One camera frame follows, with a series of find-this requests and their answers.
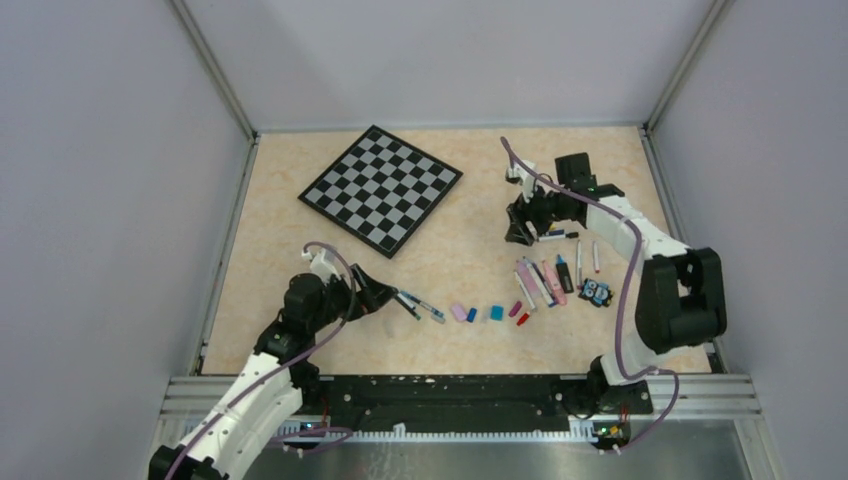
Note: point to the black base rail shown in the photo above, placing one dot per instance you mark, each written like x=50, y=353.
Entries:
x=469, y=404

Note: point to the purple highlighter cap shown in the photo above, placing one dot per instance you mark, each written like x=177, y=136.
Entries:
x=458, y=312

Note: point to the black grey chessboard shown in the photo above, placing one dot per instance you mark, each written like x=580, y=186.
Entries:
x=381, y=189

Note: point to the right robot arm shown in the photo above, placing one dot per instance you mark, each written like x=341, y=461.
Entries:
x=672, y=297

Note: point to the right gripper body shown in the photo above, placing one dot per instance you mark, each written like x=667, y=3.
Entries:
x=544, y=209

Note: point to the purple pen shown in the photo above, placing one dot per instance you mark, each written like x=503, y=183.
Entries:
x=547, y=287

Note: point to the pink highlighter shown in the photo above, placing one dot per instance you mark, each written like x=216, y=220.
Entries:
x=552, y=278

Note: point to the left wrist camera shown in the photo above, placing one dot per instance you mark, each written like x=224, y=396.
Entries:
x=321, y=258

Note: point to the owl eraser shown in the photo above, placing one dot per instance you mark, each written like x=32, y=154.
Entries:
x=596, y=293

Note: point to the light blue highlighter cap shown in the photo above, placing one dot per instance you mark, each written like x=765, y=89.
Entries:
x=496, y=313

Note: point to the green pen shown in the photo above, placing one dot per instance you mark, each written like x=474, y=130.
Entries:
x=408, y=306

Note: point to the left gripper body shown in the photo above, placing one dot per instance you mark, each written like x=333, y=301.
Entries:
x=338, y=301

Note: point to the blue cap thin marker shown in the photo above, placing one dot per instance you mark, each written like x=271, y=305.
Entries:
x=419, y=302

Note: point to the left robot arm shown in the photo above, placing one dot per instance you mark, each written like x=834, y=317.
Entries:
x=276, y=379

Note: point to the grey white marker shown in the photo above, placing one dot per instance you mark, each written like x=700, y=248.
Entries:
x=528, y=297

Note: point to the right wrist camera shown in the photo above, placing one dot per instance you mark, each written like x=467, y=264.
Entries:
x=525, y=178

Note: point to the black highlighter blue cap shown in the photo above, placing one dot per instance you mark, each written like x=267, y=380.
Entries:
x=564, y=275

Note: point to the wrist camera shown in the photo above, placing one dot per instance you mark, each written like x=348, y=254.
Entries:
x=525, y=178
x=321, y=258

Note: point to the navy cap marker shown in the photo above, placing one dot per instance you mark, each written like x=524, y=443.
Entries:
x=553, y=235

